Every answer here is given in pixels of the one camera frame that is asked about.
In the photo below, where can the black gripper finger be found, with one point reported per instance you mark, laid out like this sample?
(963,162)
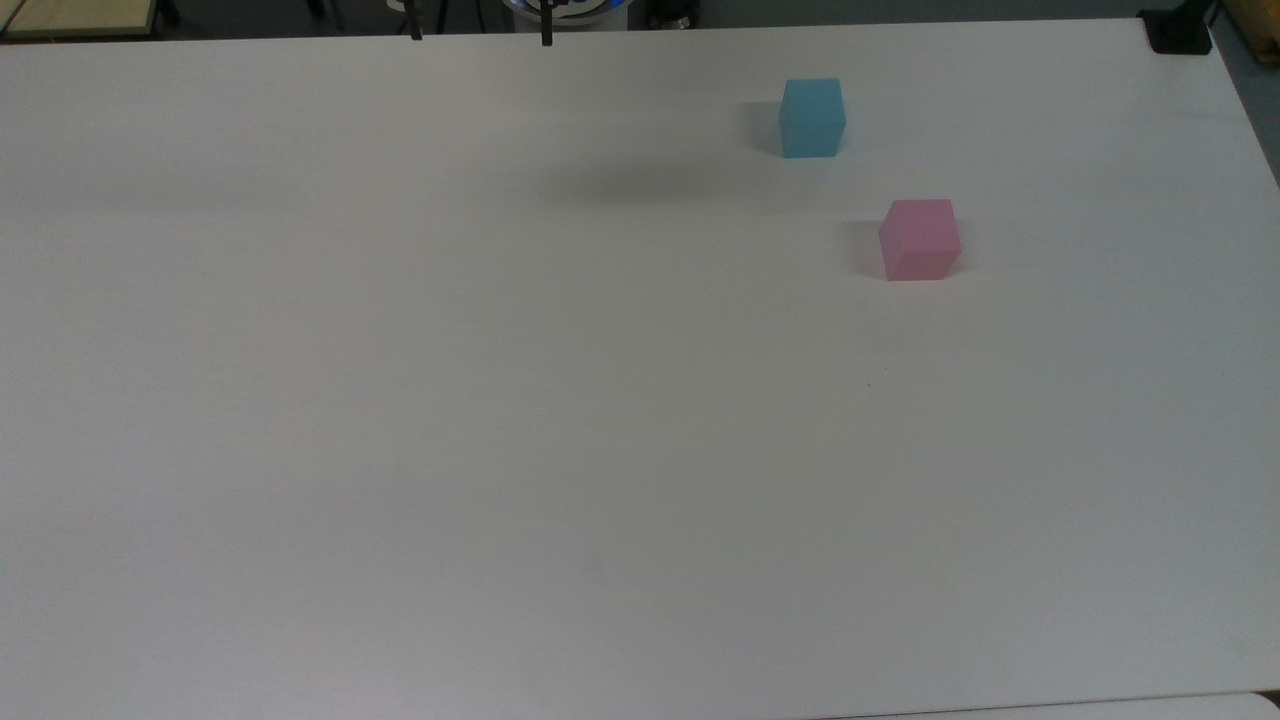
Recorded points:
(415,22)
(546,26)

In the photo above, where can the blue foam cube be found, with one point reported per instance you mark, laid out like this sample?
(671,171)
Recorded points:
(811,117)

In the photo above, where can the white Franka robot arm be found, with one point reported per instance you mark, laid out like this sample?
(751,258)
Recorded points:
(570,10)

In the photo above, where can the pink foam cube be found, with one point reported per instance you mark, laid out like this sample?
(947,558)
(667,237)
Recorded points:
(919,239)

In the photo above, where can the black round object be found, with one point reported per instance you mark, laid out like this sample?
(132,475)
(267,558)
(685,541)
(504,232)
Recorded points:
(672,11)

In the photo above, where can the tan wooden table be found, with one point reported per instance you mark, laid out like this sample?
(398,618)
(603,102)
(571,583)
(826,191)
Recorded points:
(80,16)

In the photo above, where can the light wooden board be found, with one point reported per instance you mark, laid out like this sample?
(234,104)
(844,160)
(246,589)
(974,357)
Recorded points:
(1255,28)

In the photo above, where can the black clamp mount base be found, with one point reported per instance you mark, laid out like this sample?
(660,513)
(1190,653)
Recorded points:
(1180,32)

